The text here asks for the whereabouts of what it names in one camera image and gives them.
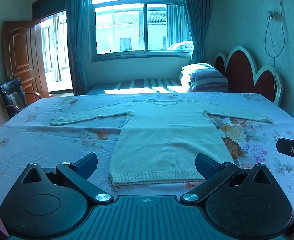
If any black leather armchair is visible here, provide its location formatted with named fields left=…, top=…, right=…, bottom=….
left=0, top=77, right=41, bottom=119

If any balcony window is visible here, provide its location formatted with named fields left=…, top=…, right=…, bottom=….
left=41, top=17, right=69, bottom=73

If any large sliding window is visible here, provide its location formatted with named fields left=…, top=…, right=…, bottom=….
left=88, top=0, right=193, bottom=62

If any white sheer curtain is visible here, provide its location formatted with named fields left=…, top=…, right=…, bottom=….
left=51, top=16, right=63, bottom=82

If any striped pillow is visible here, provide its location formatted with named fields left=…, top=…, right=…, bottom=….
left=189, top=67, right=229, bottom=92

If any floral tablecloth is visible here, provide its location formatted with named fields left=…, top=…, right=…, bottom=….
left=0, top=92, right=294, bottom=230

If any bedding on window sill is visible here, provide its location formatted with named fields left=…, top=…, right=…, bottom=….
left=167, top=41, right=194, bottom=50

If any brown wooden door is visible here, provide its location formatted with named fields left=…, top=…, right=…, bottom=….
left=2, top=20, right=50, bottom=105

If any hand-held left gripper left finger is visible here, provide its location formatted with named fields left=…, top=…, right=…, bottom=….
left=22, top=152, right=114, bottom=205

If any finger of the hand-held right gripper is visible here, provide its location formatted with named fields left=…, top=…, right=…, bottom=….
left=277, top=138, right=294, bottom=158

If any teal curtain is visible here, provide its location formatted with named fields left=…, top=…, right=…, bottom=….
left=179, top=0, right=213, bottom=64
left=66, top=0, right=92, bottom=95

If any red and white headboard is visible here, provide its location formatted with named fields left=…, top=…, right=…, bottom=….
left=215, top=46, right=283, bottom=105

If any hanging cable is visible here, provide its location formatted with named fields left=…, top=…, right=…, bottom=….
left=264, top=0, right=286, bottom=80

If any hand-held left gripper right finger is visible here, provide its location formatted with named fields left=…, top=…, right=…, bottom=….
left=180, top=153, right=272, bottom=205

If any cream knitted sweater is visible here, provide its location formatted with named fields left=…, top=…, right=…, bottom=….
left=49, top=98, right=273, bottom=186

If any bed with striped sheet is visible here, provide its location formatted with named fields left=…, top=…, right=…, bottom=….
left=86, top=78, right=187, bottom=95

